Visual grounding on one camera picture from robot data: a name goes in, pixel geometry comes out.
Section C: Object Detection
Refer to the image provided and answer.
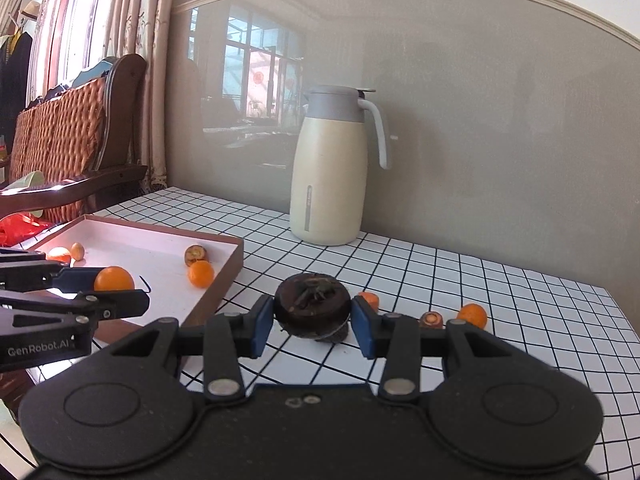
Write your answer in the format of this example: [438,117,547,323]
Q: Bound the dark hanging clothing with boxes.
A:
[0,30,33,136]

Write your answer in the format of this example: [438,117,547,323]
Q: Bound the small round orange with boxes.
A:
[456,304,488,330]
[93,266,136,292]
[188,260,216,289]

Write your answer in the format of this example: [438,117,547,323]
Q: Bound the beige curtain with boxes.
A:
[102,0,180,192]

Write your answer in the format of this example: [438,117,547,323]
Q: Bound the red plastic bag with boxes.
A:
[0,214,51,248]

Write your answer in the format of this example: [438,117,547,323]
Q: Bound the brown cardboard box tray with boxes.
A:
[20,213,245,331]

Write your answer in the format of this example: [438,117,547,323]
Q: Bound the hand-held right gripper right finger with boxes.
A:
[350,294,521,403]

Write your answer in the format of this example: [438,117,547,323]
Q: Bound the white checkered tablecloth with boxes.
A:
[0,186,628,461]

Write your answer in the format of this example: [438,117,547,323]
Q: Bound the wooden sofa with orange cushions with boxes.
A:
[0,54,150,226]

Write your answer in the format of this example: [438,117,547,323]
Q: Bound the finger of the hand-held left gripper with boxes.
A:
[0,290,150,337]
[0,247,101,292]

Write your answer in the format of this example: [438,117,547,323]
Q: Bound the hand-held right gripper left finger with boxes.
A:
[115,294,276,403]

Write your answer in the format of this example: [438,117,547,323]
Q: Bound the window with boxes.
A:
[50,0,121,86]

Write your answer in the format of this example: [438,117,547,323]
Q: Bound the cream thermos jug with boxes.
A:
[290,85,390,247]

